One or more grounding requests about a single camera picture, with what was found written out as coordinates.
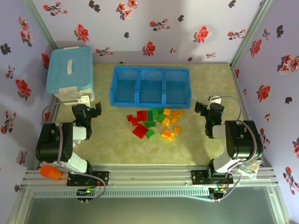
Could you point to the long yellow lego brick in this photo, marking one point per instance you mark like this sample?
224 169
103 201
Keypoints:
177 113

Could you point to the small yellow lego brick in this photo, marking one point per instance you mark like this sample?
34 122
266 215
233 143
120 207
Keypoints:
174 121
177 130

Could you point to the small red lego brick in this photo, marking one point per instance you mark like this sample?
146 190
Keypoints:
130 117
134 121

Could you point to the long green lego brick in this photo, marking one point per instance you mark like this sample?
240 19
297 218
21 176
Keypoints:
161 119
149 123

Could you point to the orange rounded lego brick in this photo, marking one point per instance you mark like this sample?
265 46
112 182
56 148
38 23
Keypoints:
168 135

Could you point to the large red lego plate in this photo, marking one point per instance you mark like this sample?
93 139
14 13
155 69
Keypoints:
140 131

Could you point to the blue three-compartment bin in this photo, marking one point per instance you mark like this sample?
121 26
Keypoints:
149 102

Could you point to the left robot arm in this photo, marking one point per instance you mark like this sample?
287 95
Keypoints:
51 144

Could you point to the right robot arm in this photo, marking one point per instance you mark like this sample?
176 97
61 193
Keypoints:
243 140

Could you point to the small square green lego brick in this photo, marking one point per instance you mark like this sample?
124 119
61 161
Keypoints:
160 111

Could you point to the storage box with blue lid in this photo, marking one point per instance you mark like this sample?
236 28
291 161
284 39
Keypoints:
70 67

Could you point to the clear bag of colourful items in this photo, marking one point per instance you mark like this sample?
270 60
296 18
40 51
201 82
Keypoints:
250 169

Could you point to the orange plastic cylinder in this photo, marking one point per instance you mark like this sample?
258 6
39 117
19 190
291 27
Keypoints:
50 172

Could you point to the right controller board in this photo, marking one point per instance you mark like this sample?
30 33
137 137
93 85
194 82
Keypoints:
218 191

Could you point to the controller board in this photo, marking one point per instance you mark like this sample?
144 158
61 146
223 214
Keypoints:
218 191
87 191

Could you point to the left controller board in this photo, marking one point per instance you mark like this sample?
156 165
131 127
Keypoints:
87 191

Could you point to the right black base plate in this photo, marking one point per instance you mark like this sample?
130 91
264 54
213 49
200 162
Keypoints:
198 177

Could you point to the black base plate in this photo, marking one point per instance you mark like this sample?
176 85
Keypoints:
100 178
198 177

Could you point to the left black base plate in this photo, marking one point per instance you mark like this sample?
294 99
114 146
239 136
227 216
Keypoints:
100 178

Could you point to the aluminium cross rail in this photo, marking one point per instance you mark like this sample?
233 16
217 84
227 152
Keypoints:
151 175

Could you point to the aluminium corner post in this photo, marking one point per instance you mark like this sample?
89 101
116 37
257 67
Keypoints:
250 32
39 21

